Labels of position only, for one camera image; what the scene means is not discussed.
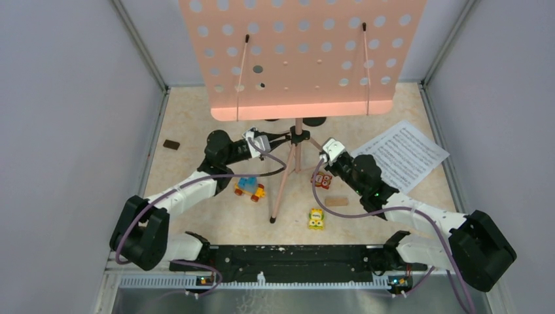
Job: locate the yellow owl toy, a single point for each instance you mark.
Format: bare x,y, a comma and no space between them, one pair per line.
316,219

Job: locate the red owl toy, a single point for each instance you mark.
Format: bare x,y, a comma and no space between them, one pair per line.
321,180

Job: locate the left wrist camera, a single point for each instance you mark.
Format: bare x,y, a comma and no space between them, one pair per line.
257,143

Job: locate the wooden block near owl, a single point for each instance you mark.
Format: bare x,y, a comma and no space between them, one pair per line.
336,202

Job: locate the toy block car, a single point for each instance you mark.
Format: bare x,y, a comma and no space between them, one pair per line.
251,187

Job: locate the small brown flat block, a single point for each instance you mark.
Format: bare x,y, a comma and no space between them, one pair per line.
174,145

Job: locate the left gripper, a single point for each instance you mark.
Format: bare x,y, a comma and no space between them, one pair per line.
275,143

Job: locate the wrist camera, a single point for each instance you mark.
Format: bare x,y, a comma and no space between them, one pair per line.
257,143
331,150

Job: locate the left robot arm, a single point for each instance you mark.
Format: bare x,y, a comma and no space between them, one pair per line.
141,234

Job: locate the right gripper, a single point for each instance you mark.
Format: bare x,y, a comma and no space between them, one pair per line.
332,167

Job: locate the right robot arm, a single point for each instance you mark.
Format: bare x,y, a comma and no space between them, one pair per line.
469,245

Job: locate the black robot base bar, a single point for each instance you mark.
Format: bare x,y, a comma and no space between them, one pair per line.
300,263

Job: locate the pink music stand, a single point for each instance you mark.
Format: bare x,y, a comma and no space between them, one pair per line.
264,60

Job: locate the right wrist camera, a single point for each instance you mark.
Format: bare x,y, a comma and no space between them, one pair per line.
331,150

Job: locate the sheet music page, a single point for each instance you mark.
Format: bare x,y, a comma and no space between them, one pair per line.
404,154

